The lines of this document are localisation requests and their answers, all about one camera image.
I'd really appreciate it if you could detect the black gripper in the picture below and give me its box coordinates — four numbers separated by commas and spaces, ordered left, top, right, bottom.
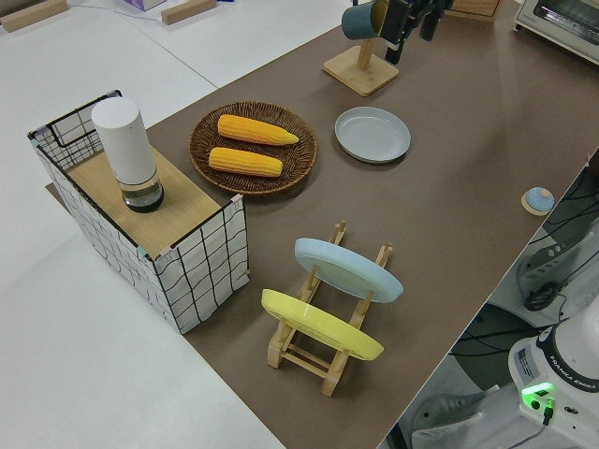
384, 0, 454, 65

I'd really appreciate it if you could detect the black floor cable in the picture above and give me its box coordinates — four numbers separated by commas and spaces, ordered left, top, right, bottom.
448, 322, 558, 375

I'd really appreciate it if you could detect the yellow corn cob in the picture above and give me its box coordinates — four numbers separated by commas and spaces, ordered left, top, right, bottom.
208, 147, 285, 179
217, 114, 300, 146

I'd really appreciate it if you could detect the gray round plate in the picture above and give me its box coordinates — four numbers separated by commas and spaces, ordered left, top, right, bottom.
333, 106, 412, 164

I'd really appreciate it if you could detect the white toaster oven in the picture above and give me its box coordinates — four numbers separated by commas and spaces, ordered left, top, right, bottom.
513, 0, 599, 66

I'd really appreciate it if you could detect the wooden drawer cabinet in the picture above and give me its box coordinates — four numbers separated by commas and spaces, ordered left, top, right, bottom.
443, 0, 502, 23

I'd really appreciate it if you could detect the gray power strip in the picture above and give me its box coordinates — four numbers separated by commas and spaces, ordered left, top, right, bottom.
517, 236, 589, 300

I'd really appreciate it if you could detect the wooden dish rack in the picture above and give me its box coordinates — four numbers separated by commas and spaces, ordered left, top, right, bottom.
266, 220, 394, 398

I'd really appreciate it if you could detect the blue bell wooden base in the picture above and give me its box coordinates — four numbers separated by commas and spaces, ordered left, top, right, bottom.
520, 186, 556, 216

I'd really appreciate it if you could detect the brown wicker basket tray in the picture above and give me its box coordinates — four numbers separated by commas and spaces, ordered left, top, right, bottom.
188, 101, 319, 196

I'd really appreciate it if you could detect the yellow plate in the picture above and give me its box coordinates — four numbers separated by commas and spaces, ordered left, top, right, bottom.
260, 288, 386, 362

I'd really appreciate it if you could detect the light blue plate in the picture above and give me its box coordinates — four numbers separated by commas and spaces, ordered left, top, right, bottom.
294, 237, 404, 305

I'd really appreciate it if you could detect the wooden mug tree stand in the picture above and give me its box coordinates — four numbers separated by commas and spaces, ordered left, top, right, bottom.
322, 0, 400, 98

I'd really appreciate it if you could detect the teal mug yellow inside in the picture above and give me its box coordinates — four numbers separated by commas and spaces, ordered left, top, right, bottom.
341, 0, 390, 41

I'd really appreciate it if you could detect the white cylinder bottle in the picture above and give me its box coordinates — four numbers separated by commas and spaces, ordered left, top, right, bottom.
91, 96, 166, 214

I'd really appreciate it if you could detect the black plug adapter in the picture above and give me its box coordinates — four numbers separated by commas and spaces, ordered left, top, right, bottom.
523, 282, 561, 312

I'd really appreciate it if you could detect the light wooden block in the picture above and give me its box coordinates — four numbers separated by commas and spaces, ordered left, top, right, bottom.
0, 7, 47, 33
160, 0, 219, 24

